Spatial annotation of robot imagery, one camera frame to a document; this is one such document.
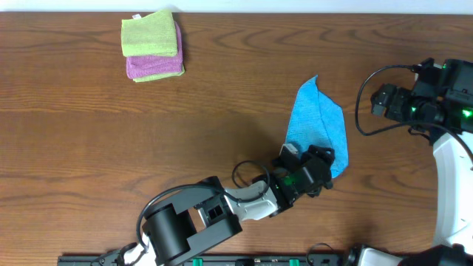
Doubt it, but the blue microfiber cloth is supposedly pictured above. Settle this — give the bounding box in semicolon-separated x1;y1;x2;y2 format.
285;76;349;178

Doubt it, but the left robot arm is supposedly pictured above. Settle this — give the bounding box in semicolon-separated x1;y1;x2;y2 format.
117;144;335;265

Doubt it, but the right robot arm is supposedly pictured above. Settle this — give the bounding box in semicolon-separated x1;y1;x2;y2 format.
344;58;472;266

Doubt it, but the bottom green folded cloth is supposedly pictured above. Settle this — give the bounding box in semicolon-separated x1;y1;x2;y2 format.
133;65;185;83

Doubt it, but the green folded cloth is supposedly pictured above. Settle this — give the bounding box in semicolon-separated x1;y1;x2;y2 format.
133;65;185;83
120;10;178;57

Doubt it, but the purple folded cloth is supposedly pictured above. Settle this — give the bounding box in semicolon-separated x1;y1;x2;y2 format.
126;22;184;80

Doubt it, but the top green folded cloth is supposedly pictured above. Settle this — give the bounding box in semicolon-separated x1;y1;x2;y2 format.
120;10;178;57

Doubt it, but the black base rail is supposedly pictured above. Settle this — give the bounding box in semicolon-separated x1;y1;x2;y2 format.
57;253;358;266

